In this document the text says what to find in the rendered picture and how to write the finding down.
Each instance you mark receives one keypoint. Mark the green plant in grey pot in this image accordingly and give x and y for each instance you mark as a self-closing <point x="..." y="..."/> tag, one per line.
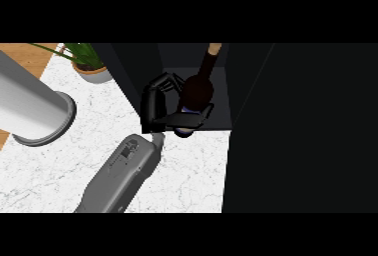
<point x="89" y="63"/>

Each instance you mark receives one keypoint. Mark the dark wine bottle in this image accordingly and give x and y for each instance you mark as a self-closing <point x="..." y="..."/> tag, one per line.
<point x="199" y="90"/>

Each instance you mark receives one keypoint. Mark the large pale grey cylinder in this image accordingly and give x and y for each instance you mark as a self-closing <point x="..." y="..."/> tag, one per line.
<point x="30" y="106"/>

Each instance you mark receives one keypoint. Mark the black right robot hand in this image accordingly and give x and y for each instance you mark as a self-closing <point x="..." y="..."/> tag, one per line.
<point x="151" y="106"/>

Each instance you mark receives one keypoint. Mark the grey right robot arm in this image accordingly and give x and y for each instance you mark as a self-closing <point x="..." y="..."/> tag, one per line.
<point x="123" y="170"/>

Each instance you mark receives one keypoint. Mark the dark cabinet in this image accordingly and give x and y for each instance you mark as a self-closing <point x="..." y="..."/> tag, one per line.
<point x="143" y="66"/>

